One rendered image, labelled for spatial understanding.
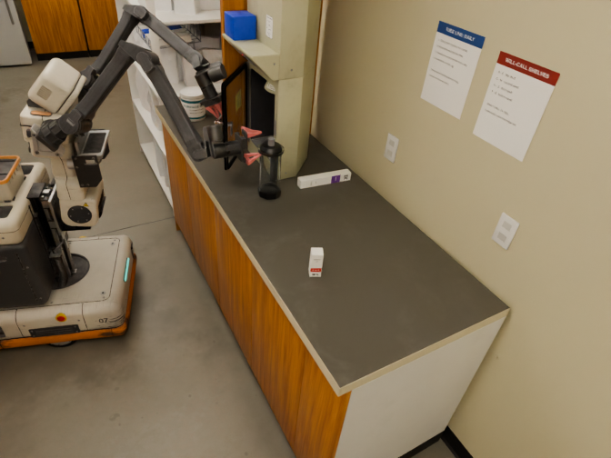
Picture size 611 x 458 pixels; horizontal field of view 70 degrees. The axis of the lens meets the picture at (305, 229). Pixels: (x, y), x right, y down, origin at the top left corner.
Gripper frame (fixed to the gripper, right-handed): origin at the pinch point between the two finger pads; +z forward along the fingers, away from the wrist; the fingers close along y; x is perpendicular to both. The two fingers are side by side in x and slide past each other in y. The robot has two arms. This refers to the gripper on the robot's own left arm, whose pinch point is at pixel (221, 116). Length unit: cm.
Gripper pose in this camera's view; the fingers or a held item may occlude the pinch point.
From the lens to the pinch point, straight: 201.2
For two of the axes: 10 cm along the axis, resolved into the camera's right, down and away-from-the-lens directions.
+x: -2.0, 5.9, -7.9
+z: 3.5, 7.9, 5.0
